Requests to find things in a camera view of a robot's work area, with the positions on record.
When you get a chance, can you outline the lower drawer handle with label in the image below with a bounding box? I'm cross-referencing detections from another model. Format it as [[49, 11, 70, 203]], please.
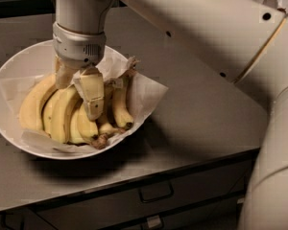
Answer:
[[141, 215, 164, 230]]

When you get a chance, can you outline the middle drawer handle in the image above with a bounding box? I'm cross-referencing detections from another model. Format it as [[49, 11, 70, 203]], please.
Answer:
[[138, 181, 174, 203]]

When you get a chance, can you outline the white paper liner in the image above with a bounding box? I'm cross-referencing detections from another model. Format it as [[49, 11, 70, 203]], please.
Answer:
[[0, 45, 169, 155]]

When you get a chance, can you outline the long yellow banana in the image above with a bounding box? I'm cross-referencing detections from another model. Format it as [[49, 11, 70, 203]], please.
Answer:
[[50, 85, 81, 144]]

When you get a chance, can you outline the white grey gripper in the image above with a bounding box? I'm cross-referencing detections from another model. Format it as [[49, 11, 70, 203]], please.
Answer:
[[53, 22, 106, 121]]

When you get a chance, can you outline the left drawer handle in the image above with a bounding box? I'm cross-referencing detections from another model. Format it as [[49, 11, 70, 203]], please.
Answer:
[[0, 212, 25, 230]]

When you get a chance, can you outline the yellow banana with dark tip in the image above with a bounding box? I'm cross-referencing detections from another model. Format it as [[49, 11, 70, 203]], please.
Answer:
[[77, 103, 99, 143]]

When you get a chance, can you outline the large white bowl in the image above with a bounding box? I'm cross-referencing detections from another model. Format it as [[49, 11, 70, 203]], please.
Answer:
[[0, 40, 136, 160]]

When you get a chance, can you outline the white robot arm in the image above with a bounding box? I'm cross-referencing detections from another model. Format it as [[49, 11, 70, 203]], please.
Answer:
[[53, 0, 288, 230]]

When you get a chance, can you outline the small yellow inner banana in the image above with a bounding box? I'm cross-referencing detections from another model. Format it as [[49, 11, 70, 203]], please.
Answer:
[[97, 112, 125, 136]]

